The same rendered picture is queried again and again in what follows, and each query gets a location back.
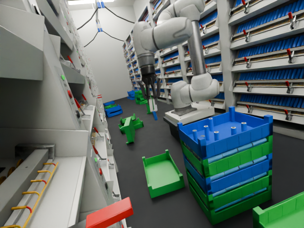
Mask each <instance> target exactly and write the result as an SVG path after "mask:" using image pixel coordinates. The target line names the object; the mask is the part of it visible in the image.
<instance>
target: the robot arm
mask: <svg viewBox="0 0 304 228"><path fill-rule="evenodd" d="M204 8H205V1H204V0H177V1H176V2H174V3H173V4H171V5H170V6H168V7H167V8H166V9H165V10H163V11H162V12H161V14H160V15H159V18H158V21H157V26H156V27H154V28H151V26H150V25H149V23H148V22H146V21H141V22H138V23H136V24H135V25H134V28H133V44H134V49H135V52H136V54H137V59H138V65H139V68H141V74H142V80H141V81H140V82H138V84H139V85H140V88H141V91H142V95H143V98H144V99H147V102H148V105H149V106H150V112H152V110H153V105H154V110H155V112H156V111H157V104H158V101H157V98H158V97H160V86H161V80H162V79H161V78H158V77H157V76H156V73H155V67H154V66H155V55H154V53H155V52H156V51H158V50H161V49H167V48H171V47H174V46H177V45H180V44H182V43H184V42H186V41H187V43H188V48H189V53H190V60H191V65H192V70H193V75H194V76H193V77H192V79H191V84H187V83H186V82H185V81H178V82H176V83H173V84H172V86H171V99H172V103H173V106H174V110H173V111H171V113H172V114H176V115H178V116H182V115H185V114H187V113H190V112H192V111H195V110H197V108H193V107H192V106H191V103H192V102H200V101H205V100H209V99H212V98H214V97H216V96H217V95H218V94H219V82H218V81H217V80H216V79H212V77H211V75H210V74H209V73H207V71H206V66H205V60H204V53H203V47H202V40H201V35H200V27H199V20H200V13H202V12H203V11H204ZM156 80H157V93H156V89H155V81H156ZM143 82H144V84H145V87H146V92H145V89H144V85H143ZM150 85H151V87H152V92H153V97H154V98H153V105H152V99H151V98H150Z"/></svg>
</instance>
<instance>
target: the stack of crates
mask: <svg viewBox="0 0 304 228"><path fill-rule="evenodd" d="M252 213H253V228H304V191H303V192H301V193H299V194H297V195H295V196H292V197H290V198H288V199H286V200H284V201H281V202H279V203H277V204H275V205H273V206H271V207H269V208H267V209H264V210H262V209H261V208H260V207H259V206H257V207H255V208H253V209H252Z"/></svg>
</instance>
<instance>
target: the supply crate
mask: <svg viewBox="0 0 304 228"><path fill-rule="evenodd" d="M211 118H213V124H214V131H219V137H220V139H219V140H217V141H215V140H214V131H213V132H211V131H210V129H209V137H210V140H208V141H207V140H205V138H204V137H200V136H201V135H205V134H204V126H205V125H208V127H209V118H207V119H203V120H201V121H198V122H194V123H191V124H188V125H185V126H183V124H182V122H178V123H177V127H178V132H179V137H180V139H181V140H182V141H183V142H184V143H185V144H186V145H187V146H189V147H190V148H191V149H192V150H193V151H194V152H195V153H196V154H197V155H198V156H199V157H200V158H201V159H202V160H205V159H208V158H210V157H213V156H216V155H218V154H221V153H224V152H227V151H230V150H233V149H235V148H238V147H241V146H243V145H246V144H249V143H252V142H254V141H257V140H260V139H263V138H266V137H268V136H271V135H273V115H269V114H267V115H264V119H261V118H257V117H253V116H250V115H246V114H242V113H239V112H235V107H234V106H230V107H229V112H226V113H223V114H220V115H216V116H213V117H211ZM242 122H246V123H247V130H246V131H243V132H242V131H241V123H242ZM231 127H236V129H237V134H234V135H231ZM192 130H197V134H198V138H197V140H198V143H197V142H196V141H195V140H194V138H193V132H192ZM205 141H206V142H205Z"/></svg>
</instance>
